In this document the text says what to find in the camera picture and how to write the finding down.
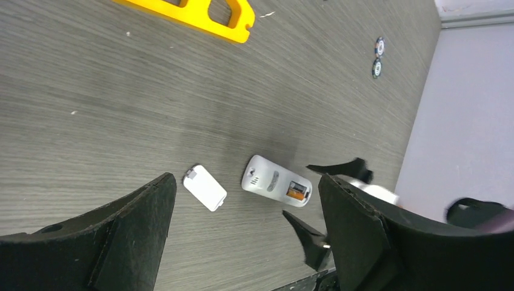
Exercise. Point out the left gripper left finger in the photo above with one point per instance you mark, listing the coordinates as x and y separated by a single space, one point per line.
117 246

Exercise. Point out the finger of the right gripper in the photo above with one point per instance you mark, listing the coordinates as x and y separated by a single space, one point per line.
356 169
316 246

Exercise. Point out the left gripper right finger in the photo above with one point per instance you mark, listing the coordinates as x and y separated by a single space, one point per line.
379 246

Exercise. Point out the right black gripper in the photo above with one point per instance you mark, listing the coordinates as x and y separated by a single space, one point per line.
471 213

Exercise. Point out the white remote control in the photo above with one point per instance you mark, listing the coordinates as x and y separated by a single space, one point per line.
270 180

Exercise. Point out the white battery cover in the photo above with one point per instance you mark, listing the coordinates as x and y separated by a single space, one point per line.
204 187

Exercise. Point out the poker chip right lower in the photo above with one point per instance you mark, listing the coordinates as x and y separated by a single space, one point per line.
377 68

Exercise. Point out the poker chip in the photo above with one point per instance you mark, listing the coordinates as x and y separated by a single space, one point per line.
377 68
379 47

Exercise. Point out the poker chip right upper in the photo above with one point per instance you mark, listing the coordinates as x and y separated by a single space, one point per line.
379 47

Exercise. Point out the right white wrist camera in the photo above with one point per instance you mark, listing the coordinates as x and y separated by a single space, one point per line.
375 191

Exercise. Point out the aluminium rail frame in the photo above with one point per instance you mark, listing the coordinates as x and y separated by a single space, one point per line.
477 19

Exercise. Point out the yellow plastic triangle frame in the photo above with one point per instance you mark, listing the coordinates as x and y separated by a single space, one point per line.
195 14

